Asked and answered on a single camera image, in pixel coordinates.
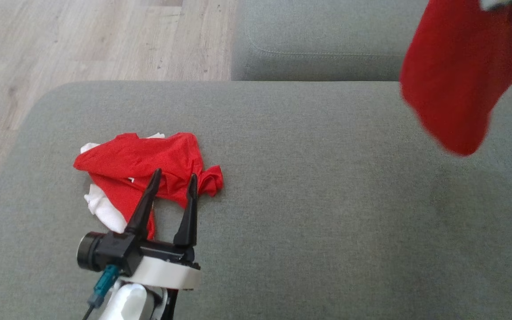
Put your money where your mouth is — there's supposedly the red basketball jersey number 23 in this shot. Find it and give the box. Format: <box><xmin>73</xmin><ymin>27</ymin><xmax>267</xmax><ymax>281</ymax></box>
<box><xmin>399</xmin><ymin>0</ymin><xmax>512</xmax><ymax>157</ymax></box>

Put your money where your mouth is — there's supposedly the grey sofa seat cushion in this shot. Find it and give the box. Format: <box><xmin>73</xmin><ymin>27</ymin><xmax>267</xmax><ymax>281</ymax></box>
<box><xmin>231</xmin><ymin>0</ymin><xmax>430</xmax><ymax>82</ymax></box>

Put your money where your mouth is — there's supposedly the red garment with white stripes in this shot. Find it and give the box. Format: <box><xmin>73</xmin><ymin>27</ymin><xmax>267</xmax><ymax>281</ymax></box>
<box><xmin>73</xmin><ymin>132</ymin><xmax>224</xmax><ymax>240</ymax></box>

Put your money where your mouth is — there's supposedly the grey fabric sofa ottoman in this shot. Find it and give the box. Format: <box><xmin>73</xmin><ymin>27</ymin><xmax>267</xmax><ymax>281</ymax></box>
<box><xmin>0</xmin><ymin>81</ymin><xmax>512</xmax><ymax>320</ymax></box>

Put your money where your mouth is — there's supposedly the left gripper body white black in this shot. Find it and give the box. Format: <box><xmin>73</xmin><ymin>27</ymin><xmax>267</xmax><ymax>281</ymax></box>
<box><xmin>125</xmin><ymin>239</ymin><xmax>203</xmax><ymax>291</ymax></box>

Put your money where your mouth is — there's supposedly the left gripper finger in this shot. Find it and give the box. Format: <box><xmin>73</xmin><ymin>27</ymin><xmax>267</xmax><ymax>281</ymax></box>
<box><xmin>173</xmin><ymin>173</ymin><xmax>199</xmax><ymax>248</ymax></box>
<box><xmin>125</xmin><ymin>168</ymin><xmax>163</xmax><ymax>237</ymax></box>

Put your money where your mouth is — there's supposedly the teal left camera connector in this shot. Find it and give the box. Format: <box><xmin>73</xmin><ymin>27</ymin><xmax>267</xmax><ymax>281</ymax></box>
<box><xmin>88</xmin><ymin>264</ymin><xmax>119</xmax><ymax>308</ymax></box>

